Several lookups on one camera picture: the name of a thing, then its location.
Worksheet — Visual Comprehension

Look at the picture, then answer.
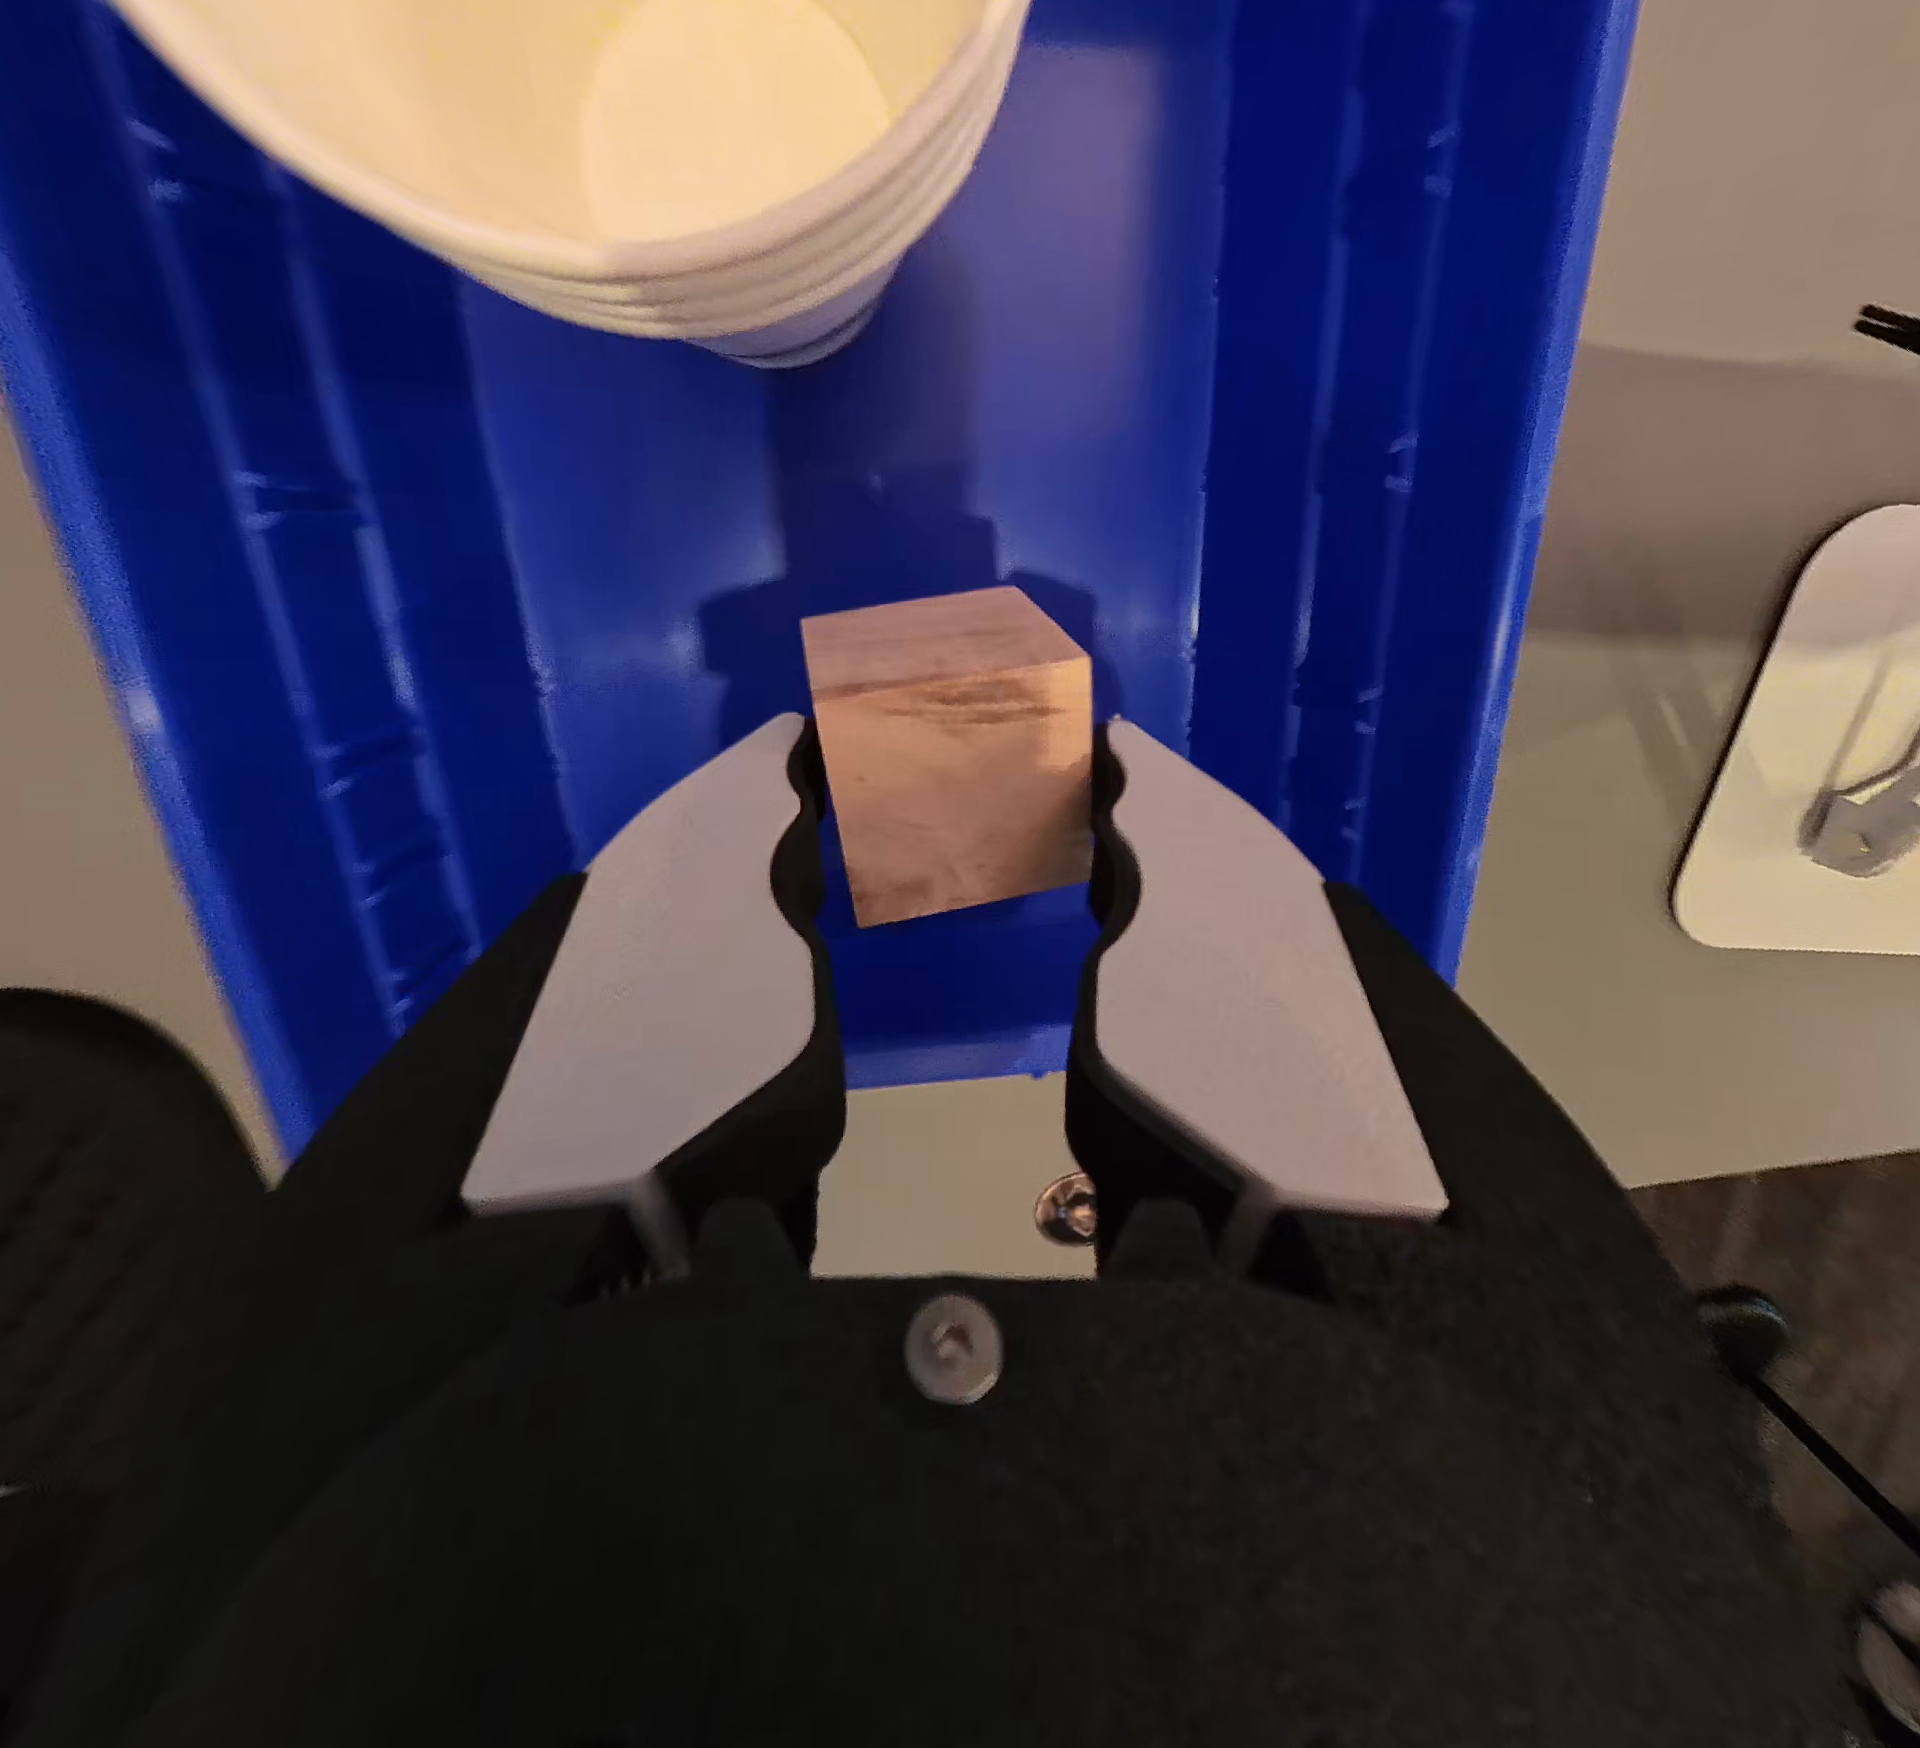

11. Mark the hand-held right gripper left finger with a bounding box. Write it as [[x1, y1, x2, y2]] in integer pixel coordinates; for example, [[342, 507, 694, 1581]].
[[459, 712, 849, 1282]]

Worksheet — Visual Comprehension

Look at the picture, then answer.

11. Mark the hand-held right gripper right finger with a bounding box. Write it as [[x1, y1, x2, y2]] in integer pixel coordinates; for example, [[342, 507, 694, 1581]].
[[1066, 717, 1452, 1267]]

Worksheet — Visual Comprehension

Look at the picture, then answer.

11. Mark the wooden cube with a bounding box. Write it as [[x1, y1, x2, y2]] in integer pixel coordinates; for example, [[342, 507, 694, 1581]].
[[800, 583, 1094, 929]]

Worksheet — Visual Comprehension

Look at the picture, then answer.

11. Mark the blue plastic bin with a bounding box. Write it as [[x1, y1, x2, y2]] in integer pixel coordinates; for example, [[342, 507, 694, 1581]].
[[0, 0, 1675, 1158]]

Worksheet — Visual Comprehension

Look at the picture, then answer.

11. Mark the white board stand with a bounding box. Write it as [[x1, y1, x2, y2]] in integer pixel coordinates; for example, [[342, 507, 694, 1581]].
[[1668, 503, 1920, 958]]

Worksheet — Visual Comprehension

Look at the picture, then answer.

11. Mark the black wrist rest pad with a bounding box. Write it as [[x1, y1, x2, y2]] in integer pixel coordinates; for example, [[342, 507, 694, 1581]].
[[0, 986, 287, 1344]]

